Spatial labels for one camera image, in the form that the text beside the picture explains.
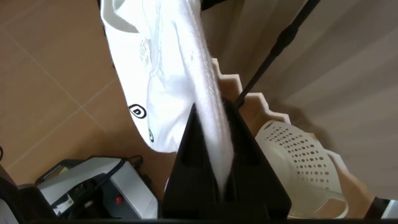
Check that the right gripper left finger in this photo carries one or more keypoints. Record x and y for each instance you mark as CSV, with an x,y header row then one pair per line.
x,y
186,180

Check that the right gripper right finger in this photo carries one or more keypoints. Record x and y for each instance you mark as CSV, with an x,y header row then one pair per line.
x,y
258,186

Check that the white garment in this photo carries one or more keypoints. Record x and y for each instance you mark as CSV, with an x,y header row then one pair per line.
x,y
168,77

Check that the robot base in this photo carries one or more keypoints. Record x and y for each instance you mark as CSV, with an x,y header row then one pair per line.
x,y
130,186

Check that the white laundry basket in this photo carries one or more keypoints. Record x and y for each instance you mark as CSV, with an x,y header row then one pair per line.
x,y
273,174

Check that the black clothes rack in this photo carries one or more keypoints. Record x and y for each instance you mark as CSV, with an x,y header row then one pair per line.
x,y
286,35

